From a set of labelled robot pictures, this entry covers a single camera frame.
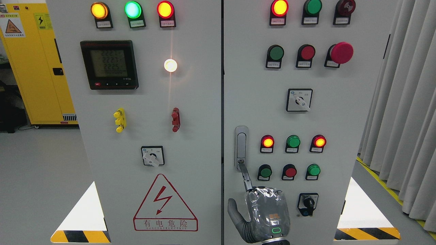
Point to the black key selector switch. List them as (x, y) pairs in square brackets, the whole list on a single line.
[(307, 203)]

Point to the grey cabinet door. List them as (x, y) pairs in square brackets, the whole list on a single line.
[(192, 154), (256, 97)]

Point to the black digital power meter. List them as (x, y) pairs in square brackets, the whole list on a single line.
[(110, 64)]

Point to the green indicator lamp left door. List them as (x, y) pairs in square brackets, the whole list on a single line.
[(134, 13)]

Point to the grey curtain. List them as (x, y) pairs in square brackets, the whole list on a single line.
[(400, 134)]

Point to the lit red lamp right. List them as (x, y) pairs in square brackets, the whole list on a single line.
[(317, 144)]

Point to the red mushroom emergency stop button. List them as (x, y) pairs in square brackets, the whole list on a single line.
[(338, 54)]

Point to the white lit indicator lamp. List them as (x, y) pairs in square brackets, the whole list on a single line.
[(170, 65)]

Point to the red indicator lamp left door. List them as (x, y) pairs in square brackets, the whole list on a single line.
[(166, 12)]

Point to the left door rotary selector switch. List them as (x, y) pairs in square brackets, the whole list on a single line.
[(153, 155)]

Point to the red electric hazard warning sticker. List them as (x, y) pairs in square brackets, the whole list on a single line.
[(163, 209)]

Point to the silver cabinet door handle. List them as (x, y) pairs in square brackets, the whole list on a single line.
[(241, 133)]

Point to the grey right cabinet door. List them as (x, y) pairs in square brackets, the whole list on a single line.
[(256, 97)]

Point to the red push button lower middle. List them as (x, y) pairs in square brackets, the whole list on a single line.
[(289, 172)]

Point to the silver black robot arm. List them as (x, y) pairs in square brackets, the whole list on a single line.
[(269, 216)]

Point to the lit red lamp left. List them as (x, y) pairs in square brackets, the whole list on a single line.
[(267, 144)]

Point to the right door upper rotary switch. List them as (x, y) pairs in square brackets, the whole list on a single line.
[(299, 100)]

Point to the dark red buzzer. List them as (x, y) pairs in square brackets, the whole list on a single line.
[(343, 12)]

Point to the yellow safety cabinet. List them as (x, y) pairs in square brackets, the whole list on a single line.
[(30, 44)]

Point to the red lamp top right door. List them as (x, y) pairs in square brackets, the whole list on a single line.
[(278, 12)]

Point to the green push button lower right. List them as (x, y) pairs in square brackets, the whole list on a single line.
[(313, 172)]

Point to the grey left cabinet door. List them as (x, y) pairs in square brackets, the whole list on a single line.
[(192, 154)]

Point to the green lamp top right door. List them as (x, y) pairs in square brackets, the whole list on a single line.
[(311, 10)]

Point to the green push button lower left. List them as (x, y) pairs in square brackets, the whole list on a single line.
[(264, 172)]

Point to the yellow terminal connector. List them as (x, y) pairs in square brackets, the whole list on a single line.
[(120, 119)]

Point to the red push button upper row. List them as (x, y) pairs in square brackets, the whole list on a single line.
[(305, 56)]

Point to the amber indicator lamp left door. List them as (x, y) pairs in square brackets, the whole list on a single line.
[(102, 15)]

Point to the red terminal connector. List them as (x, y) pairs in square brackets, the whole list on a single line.
[(176, 122)]

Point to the green lamp middle row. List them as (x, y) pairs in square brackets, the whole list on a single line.
[(292, 144)]

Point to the lit red lamp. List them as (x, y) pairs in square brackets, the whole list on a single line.
[(317, 144), (267, 144)]

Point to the green push button upper row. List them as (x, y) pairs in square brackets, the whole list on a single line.
[(274, 57)]

